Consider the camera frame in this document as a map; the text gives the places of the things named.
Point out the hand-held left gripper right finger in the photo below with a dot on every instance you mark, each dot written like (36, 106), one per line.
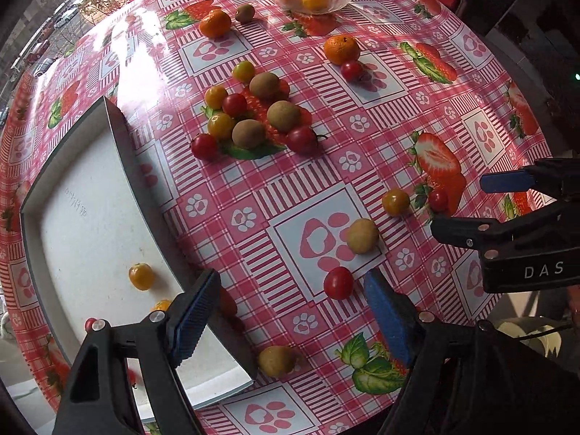
(389, 321)

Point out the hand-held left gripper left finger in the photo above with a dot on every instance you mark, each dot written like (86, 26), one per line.
(195, 321)

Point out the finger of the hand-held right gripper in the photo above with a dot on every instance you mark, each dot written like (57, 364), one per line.
(503, 182)
(457, 231)

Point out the red cherry tomato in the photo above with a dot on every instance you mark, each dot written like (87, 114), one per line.
(437, 200)
(302, 139)
(234, 104)
(338, 282)
(204, 146)
(351, 70)
(90, 324)

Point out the dark yellow cherry tomato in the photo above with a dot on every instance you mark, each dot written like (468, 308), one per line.
(395, 202)

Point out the white rectangular tray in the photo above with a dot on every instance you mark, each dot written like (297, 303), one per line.
(90, 235)

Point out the orange tangerine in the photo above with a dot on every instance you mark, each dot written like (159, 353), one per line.
(340, 50)
(315, 2)
(215, 23)

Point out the white round container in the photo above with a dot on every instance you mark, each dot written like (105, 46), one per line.
(525, 333)

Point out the pink strawberry print tablecloth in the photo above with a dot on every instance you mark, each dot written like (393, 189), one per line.
(317, 176)

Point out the yellow-green cherry tomato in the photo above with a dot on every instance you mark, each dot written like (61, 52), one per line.
(243, 71)

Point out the row of parked cars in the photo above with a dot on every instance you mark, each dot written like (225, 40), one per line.
(68, 12)

